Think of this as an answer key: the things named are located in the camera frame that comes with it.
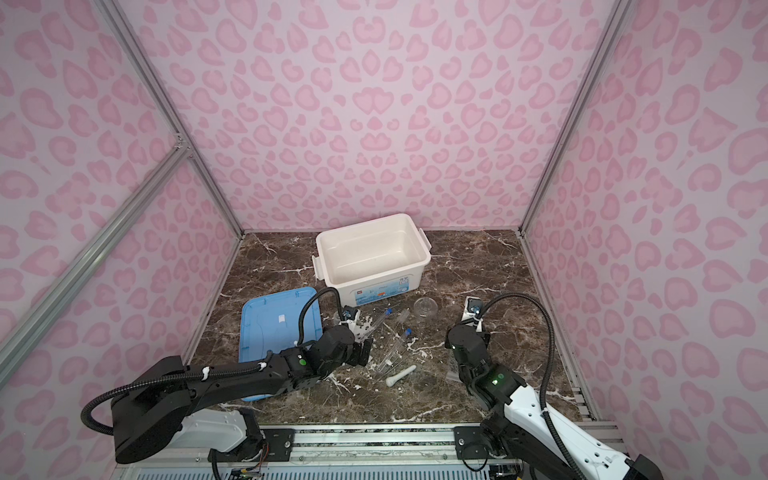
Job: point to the white test tube brush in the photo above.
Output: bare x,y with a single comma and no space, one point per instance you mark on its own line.
402,319

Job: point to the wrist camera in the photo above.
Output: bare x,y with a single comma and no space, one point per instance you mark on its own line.
358,323
472,308

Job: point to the clear plastic test tube rack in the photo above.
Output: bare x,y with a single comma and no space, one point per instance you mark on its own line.
453,376

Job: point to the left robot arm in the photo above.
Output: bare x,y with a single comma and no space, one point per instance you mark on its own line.
147,413

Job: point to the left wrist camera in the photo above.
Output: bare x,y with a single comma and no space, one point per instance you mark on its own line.
358,323

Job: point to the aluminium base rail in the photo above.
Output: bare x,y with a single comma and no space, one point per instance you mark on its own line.
384,451

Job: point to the clear round-bottom flask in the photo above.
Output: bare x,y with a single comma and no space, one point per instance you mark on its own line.
425,307

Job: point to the white plastic storage bin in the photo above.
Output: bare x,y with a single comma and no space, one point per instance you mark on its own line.
373,260

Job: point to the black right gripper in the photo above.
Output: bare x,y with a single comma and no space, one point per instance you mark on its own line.
448,339

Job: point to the white ceramic pestle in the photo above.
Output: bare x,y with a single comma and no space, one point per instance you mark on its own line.
394,379

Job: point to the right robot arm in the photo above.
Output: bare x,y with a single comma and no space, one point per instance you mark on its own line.
524,426

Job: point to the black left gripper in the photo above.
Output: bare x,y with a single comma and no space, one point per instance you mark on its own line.
358,356

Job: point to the blue plastic bin lid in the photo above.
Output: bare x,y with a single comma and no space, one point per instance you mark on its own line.
270,323

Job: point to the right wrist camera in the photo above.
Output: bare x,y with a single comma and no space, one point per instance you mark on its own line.
472,308

